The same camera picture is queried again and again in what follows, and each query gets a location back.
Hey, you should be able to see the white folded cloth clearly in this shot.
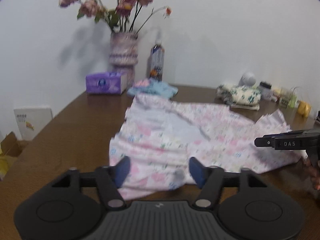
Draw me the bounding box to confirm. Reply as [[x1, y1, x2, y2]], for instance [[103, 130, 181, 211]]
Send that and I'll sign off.
[[229, 103, 260, 111]]

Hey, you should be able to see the plastic tea bottle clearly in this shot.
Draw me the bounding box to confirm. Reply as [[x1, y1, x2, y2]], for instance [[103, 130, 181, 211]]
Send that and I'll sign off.
[[149, 39, 165, 82]]

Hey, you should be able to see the brown cardboard box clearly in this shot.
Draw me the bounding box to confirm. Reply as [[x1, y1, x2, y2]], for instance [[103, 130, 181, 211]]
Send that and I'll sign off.
[[0, 131, 28, 158]]

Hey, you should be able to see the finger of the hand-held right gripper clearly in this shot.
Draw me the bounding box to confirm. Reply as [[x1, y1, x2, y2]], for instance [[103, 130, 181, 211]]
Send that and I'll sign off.
[[262, 129, 320, 137], [254, 133, 320, 151]]

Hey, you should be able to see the white printed box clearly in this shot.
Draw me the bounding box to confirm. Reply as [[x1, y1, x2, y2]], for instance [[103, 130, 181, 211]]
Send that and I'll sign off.
[[14, 107, 54, 140]]

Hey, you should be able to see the pastel blue pink cloth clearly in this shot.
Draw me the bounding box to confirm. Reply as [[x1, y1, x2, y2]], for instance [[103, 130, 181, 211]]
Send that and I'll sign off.
[[127, 78, 178, 98]]

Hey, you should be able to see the purple tissue pack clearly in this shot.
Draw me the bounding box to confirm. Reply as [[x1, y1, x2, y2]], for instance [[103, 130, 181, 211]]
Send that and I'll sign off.
[[85, 71, 128, 95]]

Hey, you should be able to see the person's right hand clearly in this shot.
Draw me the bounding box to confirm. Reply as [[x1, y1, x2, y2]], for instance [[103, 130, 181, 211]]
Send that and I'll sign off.
[[305, 159, 320, 192]]

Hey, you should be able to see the purple ceramic vase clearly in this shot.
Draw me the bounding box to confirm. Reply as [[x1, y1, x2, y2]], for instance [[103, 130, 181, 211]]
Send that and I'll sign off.
[[109, 32, 139, 85]]

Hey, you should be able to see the folded cream green-flower cloth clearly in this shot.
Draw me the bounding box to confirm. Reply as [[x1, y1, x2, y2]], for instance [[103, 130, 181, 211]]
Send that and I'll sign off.
[[216, 84, 262, 105]]

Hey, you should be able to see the dried rose bouquet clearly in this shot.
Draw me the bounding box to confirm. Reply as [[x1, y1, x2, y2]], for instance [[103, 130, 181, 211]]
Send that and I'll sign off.
[[59, 0, 173, 34]]

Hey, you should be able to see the white round robot speaker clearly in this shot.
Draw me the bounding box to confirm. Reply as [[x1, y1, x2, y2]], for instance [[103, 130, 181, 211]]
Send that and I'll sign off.
[[239, 72, 257, 87]]

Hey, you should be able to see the yellow bag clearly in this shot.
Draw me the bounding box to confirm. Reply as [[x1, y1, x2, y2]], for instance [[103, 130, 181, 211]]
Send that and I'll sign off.
[[0, 152, 14, 180]]

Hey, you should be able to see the yellow mug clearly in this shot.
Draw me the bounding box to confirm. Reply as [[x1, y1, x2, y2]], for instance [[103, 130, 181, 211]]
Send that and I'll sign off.
[[297, 101, 312, 117]]

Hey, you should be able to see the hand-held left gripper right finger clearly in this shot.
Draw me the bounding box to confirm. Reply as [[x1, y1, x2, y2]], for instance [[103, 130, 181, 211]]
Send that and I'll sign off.
[[189, 157, 268, 208]]

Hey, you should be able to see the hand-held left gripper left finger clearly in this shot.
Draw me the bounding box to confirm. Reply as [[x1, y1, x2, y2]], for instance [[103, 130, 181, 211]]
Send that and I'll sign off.
[[51, 156, 132, 209]]

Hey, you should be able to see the pink floral dress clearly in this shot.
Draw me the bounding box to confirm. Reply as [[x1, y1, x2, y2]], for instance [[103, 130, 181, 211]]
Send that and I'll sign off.
[[109, 93, 308, 200]]

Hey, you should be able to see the white cable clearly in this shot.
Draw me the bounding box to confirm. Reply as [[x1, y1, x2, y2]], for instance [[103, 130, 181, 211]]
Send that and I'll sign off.
[[290, 86, 304, 98]]

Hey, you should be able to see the glass cup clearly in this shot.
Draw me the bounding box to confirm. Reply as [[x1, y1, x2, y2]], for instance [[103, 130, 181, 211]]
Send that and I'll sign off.
[[279, 87, 294, 108]]

